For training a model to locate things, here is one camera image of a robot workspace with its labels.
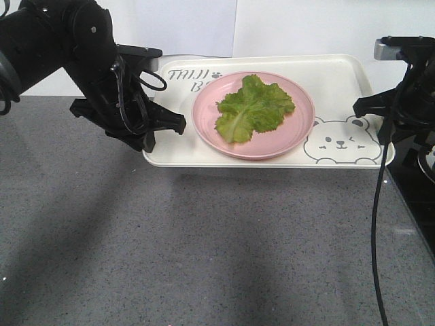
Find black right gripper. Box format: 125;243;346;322
353;36;434;145

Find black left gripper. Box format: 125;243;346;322
70;45;186;152

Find cream bear serving tray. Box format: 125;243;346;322
145;54;395;168

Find pink round plate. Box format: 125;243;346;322
191;71;315;160

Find green lettuce leaf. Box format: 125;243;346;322
215;75;296;143

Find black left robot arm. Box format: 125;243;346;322
1;1;186;153

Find black induction cooktop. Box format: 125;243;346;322
388;132;434;254

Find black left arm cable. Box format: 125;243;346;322
110;60;168;135

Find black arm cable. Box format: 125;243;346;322
110;60;168;135
370;64;414;326

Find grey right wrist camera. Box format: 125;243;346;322
373;39;403;61

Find grey wrist depth camera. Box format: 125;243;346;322
145;58;159;72

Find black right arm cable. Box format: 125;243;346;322
370;64;414;326

